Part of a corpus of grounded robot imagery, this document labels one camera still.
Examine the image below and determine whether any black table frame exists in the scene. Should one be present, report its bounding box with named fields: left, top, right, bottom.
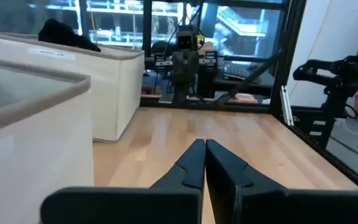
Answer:
left=140, top=0, right=358, bottom=190

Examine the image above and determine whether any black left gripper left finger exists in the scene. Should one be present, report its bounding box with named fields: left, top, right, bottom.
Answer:
left=40, top=138, right=206, bottom=224

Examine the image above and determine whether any beige fabric bin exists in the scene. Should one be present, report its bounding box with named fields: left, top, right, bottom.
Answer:
left=0, top=55, right=95, bottom=224
left=0, top=30, right=145, bottom=142

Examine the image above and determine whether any black laptop keyboard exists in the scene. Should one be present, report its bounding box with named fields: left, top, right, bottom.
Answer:
left=221, top=60, right=262, bottom=82

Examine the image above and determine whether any silver frame bracket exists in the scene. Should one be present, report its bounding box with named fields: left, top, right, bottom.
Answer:
left=279, top=85, right=295, bottom=127

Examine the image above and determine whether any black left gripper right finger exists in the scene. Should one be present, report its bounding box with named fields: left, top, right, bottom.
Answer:
left=205, top=138, right=358, bottom=224

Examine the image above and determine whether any dark grey garment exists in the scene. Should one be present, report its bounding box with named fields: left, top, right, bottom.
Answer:
left=37, top=18, right=101, bottom=53

